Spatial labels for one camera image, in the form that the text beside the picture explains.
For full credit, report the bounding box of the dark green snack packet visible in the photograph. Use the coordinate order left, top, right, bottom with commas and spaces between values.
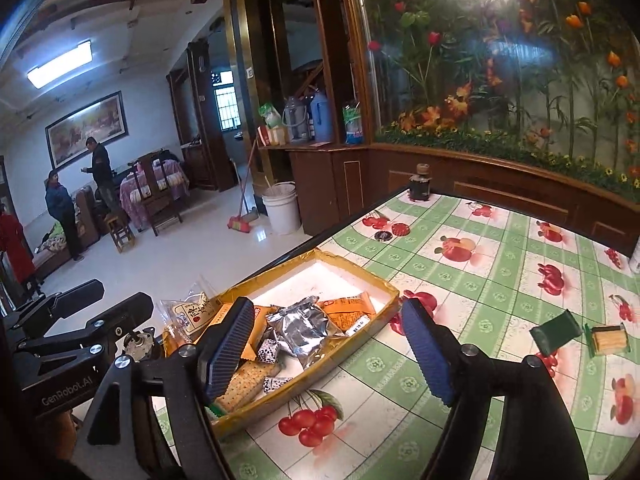
530, 310, 582, 361

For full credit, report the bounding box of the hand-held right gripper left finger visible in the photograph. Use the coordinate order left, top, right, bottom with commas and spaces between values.
85, 296, 257, 480

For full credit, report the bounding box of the dark glass jar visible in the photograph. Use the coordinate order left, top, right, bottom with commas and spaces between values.
409, 163, 432, 202

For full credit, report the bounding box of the white plastic bucket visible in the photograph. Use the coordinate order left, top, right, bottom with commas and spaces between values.
261, 183, 302, 236

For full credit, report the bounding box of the barred window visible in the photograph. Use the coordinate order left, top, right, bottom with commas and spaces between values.
212, 72, 238, 133

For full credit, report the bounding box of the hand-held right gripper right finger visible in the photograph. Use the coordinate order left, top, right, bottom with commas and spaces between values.
400, 297, 586, 480

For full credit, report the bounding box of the grey thermos jug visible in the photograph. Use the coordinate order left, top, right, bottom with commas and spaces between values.
282, 96, 311, 142

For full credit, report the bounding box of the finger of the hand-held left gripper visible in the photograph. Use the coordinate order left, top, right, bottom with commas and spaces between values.
20, 291, 155, 368
10, 279, 106, 341

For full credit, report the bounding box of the sofa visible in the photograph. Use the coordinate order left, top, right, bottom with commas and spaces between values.
30, 185, 101, 281

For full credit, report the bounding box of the yellow orange carton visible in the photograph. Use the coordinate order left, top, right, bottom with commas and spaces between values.
257, 125, 288, 147

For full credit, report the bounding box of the yellow cardboard box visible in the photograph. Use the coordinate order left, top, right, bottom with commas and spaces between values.
160, 249, 401, 438

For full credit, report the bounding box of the wooden chair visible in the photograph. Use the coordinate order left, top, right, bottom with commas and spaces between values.
137, 152, 183, 236

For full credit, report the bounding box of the ceiling light panel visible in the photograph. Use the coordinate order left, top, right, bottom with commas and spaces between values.
27, 40, 93, 88

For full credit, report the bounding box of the green white bag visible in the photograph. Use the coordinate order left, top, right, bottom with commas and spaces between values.
258, 102, 281, 130

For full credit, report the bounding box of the small wooden stool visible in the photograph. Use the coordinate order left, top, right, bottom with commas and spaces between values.
102, 212, 136, 253

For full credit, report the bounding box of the green fruit print tablecloth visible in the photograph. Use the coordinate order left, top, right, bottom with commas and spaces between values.
155, 187, 640, 480

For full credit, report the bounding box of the red broom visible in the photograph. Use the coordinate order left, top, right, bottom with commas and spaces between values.
227, 137, 261, 235

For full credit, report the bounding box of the framed landscape painting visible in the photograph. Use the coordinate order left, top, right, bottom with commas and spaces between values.
45, 91, 126, 171

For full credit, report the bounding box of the wooden base cabinet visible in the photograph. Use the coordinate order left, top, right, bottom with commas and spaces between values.
287, 142, 640, 256

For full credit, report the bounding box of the blue thermos jug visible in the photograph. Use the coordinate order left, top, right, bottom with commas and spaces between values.
309, 89, 335, 143

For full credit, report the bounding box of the table with pink cloth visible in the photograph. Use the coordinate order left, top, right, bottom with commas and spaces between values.
120, 157, 191, 228

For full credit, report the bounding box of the gold framed glass pillar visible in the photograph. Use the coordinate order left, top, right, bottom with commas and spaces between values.
222, 0, 296, 201

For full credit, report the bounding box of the silver foil snack packet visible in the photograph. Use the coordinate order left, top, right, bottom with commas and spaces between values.
265, 297, 347, 371

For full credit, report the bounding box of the small blue white candy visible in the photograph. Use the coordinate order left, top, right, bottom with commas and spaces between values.
256, 338, 281, 363
262, 376, 293, 396

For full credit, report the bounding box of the green-ended cracker packet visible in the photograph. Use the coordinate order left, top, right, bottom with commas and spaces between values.
582, 324, 630, 356
212, 360, 282, 418

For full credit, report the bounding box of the glass flower display case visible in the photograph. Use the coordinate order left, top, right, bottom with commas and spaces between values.
345, 0, 640, 191

